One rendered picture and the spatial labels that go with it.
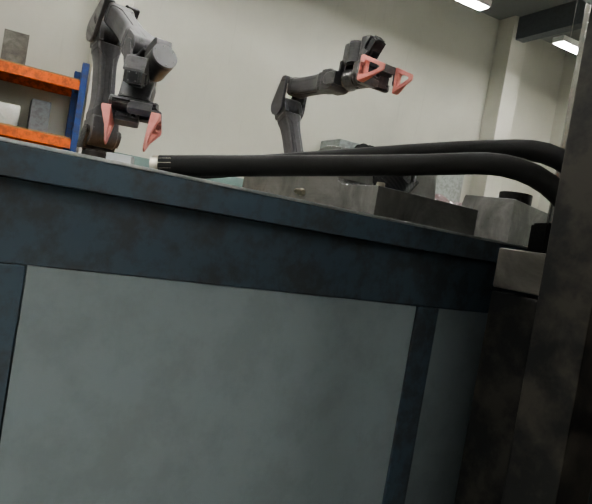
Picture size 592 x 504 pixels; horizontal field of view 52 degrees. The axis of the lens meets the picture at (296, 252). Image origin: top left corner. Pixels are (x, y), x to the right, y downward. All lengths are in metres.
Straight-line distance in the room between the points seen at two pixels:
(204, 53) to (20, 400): 6.59
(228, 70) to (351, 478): 6.51
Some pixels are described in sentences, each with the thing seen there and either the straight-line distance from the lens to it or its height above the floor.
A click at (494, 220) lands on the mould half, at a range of 1.43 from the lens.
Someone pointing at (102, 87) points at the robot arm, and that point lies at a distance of 1.61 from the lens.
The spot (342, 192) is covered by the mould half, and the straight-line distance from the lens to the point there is 1.13.
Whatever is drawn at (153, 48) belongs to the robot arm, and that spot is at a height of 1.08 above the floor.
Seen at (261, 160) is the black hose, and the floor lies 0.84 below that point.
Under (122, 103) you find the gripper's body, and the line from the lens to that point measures 1.35.
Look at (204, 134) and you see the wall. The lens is 7.07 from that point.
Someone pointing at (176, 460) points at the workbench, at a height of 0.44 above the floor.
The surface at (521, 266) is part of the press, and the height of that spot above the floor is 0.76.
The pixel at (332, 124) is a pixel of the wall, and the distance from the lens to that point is 7.81.
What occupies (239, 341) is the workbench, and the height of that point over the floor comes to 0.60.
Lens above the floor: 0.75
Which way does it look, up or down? 2 degrees down
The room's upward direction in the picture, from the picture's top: 10 degrees clockwise
